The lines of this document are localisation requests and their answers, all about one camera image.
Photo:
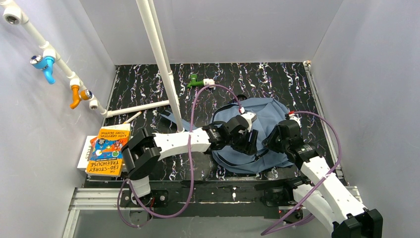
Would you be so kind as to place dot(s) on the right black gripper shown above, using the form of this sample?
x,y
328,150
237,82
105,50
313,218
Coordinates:
x,y
274,141

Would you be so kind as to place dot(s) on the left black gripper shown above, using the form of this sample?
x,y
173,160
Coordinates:
x,y
248,141

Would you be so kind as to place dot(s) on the blue student backpack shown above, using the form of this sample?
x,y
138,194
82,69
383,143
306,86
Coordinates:
x,y
269,113

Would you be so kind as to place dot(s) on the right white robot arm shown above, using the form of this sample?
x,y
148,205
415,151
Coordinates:
x,y
323,194

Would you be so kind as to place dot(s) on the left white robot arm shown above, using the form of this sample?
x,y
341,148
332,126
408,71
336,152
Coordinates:
x,y
145,149

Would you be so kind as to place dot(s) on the green plastic tap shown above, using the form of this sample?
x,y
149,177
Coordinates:
x,y
194,82

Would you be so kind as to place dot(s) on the orange treehouse book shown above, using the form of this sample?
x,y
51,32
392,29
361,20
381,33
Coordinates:
x,y
106,158

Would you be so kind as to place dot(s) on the white book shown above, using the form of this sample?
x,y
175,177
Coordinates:
x,y
86,152

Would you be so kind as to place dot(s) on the thin white rear pipe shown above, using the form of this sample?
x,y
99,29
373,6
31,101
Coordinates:
x,y
160,37

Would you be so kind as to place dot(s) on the white vertical pvc pipe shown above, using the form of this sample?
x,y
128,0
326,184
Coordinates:
x,y
168,80

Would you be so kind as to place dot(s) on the orange plastic tap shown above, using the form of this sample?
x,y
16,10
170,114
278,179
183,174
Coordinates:
x,y
78,96

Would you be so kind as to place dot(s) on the blue plastic tap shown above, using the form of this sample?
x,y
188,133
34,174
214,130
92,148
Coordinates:
x,y
45,64

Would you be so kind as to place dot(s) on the white slanted pvc pipe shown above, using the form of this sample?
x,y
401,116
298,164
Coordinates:
x,y
14,15

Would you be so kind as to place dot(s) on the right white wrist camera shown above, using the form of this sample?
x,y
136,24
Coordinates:
x,y
293,116

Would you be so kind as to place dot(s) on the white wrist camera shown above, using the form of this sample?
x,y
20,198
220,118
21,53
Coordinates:
x,y
293,116
249,117

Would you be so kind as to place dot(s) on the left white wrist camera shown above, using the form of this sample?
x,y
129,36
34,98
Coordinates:
x,y
249,117

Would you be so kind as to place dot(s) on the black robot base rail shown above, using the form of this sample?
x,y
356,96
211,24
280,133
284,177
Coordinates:
x,y
267,199

